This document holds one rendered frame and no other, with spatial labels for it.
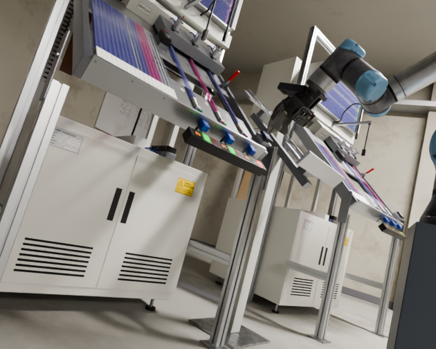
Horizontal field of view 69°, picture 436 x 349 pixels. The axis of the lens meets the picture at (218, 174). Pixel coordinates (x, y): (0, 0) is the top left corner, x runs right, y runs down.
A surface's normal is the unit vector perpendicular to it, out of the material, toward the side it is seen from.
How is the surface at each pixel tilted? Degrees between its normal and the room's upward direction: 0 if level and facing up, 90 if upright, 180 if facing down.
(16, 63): 90
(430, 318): 90
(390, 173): 90
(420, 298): 90
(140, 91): 133
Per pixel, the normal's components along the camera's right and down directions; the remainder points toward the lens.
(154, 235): 0.64, 0.07
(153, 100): 0.29, 0.70
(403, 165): -0.41, -0.24
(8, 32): 0.87, 0.17
